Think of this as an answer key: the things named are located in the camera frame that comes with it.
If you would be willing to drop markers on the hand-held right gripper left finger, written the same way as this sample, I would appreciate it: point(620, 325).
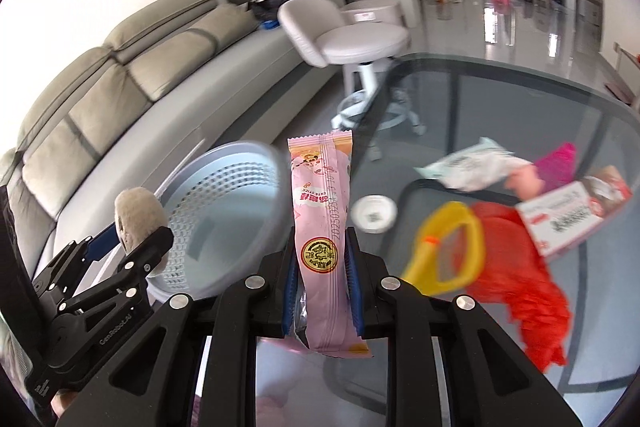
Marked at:
point(289, 279)

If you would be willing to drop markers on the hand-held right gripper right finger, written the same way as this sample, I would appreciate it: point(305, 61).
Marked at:
point(356, 282)

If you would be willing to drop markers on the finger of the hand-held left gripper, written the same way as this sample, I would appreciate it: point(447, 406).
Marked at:
point(137, 267)
point(102, 244)

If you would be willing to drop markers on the beige wad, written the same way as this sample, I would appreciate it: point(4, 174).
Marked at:
point(137, 212)

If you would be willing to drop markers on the pink snack wrapper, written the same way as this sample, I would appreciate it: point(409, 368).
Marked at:
point(320, 207)

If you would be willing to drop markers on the white perforated plastic basket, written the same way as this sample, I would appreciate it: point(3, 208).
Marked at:
point(225, 187)

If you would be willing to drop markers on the red plastic bag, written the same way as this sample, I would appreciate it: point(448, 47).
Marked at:
point(515, 267)

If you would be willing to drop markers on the red and white carton box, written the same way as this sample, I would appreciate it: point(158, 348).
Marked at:
point(565, 217)

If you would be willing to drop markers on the white round lid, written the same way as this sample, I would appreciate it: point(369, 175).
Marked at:
point(372, 213)

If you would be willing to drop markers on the grey fabric sofa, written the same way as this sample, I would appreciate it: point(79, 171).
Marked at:
point(100, 97)

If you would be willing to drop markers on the pale green wipes packet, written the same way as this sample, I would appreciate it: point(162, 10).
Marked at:
point(470, 167)

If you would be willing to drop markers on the pink pig toy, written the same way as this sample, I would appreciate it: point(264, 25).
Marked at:
point(522, 184)

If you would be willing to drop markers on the pink plastic shuttlecock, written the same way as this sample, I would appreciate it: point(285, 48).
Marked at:
point(557, 164)

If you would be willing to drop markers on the beige swivel stool with backrest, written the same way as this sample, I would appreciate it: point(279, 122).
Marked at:
point(360, 42)

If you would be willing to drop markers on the small blue item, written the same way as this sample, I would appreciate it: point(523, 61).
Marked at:
point(270, 25)

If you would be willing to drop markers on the beige round ottoman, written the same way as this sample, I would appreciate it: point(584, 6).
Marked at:
point(372, 9)

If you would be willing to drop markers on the light low frame table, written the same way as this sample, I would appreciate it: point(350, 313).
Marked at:
point(589, 7)

